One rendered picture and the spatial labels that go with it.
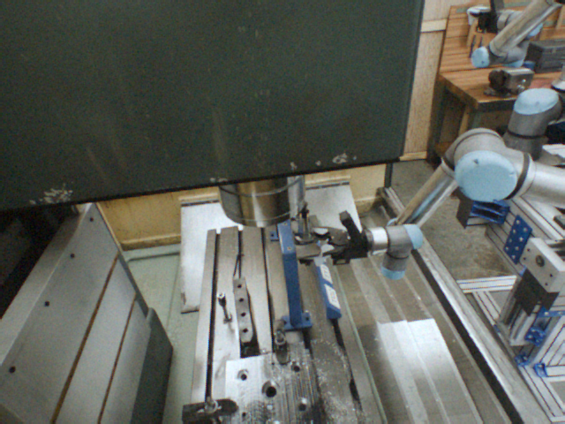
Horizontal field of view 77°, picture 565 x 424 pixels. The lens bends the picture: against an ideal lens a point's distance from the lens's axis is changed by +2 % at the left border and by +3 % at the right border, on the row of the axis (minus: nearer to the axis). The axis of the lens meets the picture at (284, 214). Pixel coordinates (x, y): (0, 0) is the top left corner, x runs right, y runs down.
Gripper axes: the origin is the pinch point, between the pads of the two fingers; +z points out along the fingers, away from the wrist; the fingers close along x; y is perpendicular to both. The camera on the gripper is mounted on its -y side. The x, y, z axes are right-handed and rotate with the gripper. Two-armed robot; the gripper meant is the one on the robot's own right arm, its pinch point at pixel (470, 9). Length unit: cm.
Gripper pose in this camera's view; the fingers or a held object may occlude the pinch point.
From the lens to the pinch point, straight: 201.5
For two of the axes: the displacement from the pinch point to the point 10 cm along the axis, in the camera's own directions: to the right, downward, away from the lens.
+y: 2.1, 7.5, 6.2
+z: -3.0, -5.6, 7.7
